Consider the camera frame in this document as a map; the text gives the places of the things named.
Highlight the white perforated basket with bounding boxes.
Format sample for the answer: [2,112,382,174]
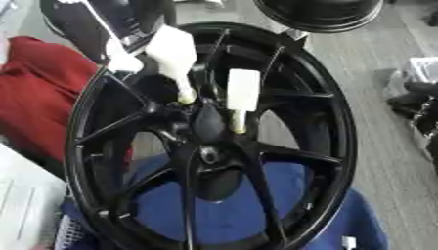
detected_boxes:
[53,214,89,250]

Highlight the small white tag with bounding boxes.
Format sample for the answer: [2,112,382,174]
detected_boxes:
[340,236,360,250]

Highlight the red fabric bundle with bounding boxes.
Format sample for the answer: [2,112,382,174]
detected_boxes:
[0,35,137,173]

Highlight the pale grey flat box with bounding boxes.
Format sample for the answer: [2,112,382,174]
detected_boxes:
[0,142,68,250]

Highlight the black round wheel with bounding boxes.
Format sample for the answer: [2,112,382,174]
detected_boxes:
[251,0,387,34]

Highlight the grey white bag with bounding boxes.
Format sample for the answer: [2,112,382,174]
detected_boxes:
[381,56,438,99]

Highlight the black spoked wheel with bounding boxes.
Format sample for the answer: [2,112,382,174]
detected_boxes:
[62,21,360,250]

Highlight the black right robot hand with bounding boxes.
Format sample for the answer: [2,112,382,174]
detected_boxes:
[384,80,438,119]

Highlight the white pin with flat head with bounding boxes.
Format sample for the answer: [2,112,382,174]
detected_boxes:
[104,38,146,74]
[144,24,200,105]
[226,68,262,135]

